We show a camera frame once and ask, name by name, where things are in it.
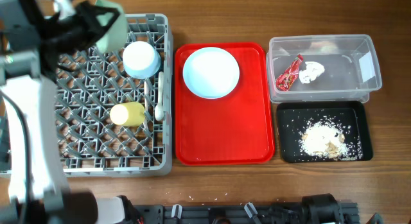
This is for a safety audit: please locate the small green plate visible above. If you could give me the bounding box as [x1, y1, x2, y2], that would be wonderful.
[95, 0, 128, 53]

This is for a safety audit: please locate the white plastic spoon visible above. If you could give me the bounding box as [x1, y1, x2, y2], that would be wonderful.
[154, 71, 164, 121]

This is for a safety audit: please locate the grey dishwasher rack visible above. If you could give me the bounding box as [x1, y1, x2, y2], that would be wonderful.
[55, 13, 173, 177]

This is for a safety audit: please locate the red plastic tray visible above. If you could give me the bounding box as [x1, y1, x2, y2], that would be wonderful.
[173, 42, 275, 166]

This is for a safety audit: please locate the yellow plastic cup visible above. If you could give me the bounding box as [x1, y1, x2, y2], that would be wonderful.
[110, 102, 145, 126]

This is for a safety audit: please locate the white plastic fork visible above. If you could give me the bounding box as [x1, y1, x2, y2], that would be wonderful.
[143, 81, 150, 129]

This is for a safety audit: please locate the clear plastic bin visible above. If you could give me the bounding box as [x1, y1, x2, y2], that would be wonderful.
[266, 34, 382, 103]

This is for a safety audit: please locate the white tissue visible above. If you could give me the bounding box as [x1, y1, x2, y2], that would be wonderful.
[299, 62, 325, 84]

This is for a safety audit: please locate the black plastic tray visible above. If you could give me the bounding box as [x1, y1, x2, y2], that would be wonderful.
[277, 101, 374, 163]

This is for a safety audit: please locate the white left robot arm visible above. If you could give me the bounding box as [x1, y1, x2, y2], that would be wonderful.
[1, 0, 133, 223]

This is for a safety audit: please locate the red snack wrapper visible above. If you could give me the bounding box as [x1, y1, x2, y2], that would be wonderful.
[275, 54, 304, 91]

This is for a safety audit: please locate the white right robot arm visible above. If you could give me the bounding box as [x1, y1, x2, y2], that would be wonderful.
[300, 194, 360, 224]

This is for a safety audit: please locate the large light blue plate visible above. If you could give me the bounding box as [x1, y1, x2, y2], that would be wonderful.
[182, 47, 240, 99]

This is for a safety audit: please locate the light blue bowl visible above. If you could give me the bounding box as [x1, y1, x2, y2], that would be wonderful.
[123, 41, 161, 79]

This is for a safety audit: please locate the food scraps rice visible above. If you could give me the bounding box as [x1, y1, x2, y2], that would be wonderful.
[297, 116, 363, 161]

